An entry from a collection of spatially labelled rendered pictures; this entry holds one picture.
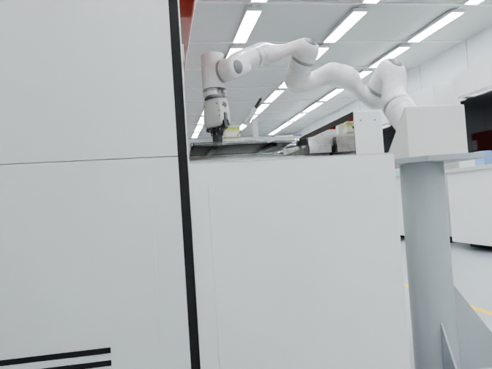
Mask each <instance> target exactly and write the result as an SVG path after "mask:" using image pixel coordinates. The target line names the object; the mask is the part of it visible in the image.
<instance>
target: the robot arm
mask: <svg viewBox="0 0 492 369"><path fill-rule="evenodd" d="M318 51H319V49H318V44H317V43H316V41H314V40H312V39H311V38H301V39H298V40H295V41H293V42H290V43H287V44H284V45H275V44H272V43H268V42H260V43H257V44H255V45H251V46H249V47H247V48H244V49H241V50H239V51H237V52H234V53H232V54H231V55H230V56H229V57H228V58H227V59H224V54H223V53H221V52H217V51H210V52H206V53H203V54H201V74H202V86H203V98H204V101H205V102H204V126H205V128H206V132H207V133H211V136H212V139H213V142H223V132H224V130H226V129H227V128H228V126H229V125H230V124H231V117H230V111H229V106H228V101H227V98H226V97H227V95H226V82H227V81H232V80H234V79H237V78H241V77H243V76H245V75H248V74H249V73H250V71H252V70H254V69H256V68H259V67H261V66H263V65H266V66H270V65H273V64H277V63H278V62H280V61H282V60H284V59H285V58H286V57H288V56H291V59H290V62H289V64H288V67H287V70H286V74H285V76H284V83H285V85H286V87H287V88H288V89H289V90H291V91H293V92H297V93H303V92H308V91H310V90H312V89H314V88H317V87H320V86H333V87H337V88H340V89H344V90H346V91H348V92H351V93H352V94H354V95H355V96H356V97H358V98H359V99H360V100H361V101H362V102H363V103H364V104H365V105H366V106H367V107H368V108H369V109H371V110H374V111H379V110H382V111H383V113H384V115H385V116H386V117H387V119H388V120H389V122H390V124H391V125H392V126H393V127H394V129H395V131H396V130H397V128H398V124H399V121H400V118H401V116H402V113H403V109H404V108H405V106H416V104H415V103H414V102H413V100H412V99H411V98H410V96H408V94H407V89H408V80H407V73H406V69H405V67H404V66H403V64H402V63H401V62H399V61H398V60H396V59H393V58H391V59H384V60H382V61H381V62H380V63H379V65H378V66H377V68H376V69H375V71H374V73H373V75H372V77H371V79H370V81H369V83H368V85H367V86H363V85H362V79H361V77H360V74H359V73H358V72H357V70H355V69H354V68H353V67H350V66H348V65H345V64H340V63H336V62H331V63H328V64H325V65H324V66H323V67H321V68H319V69H317V70H314V71H312V69H313V66H314V64H315V62H316V59H317V57H318Z"/></svg>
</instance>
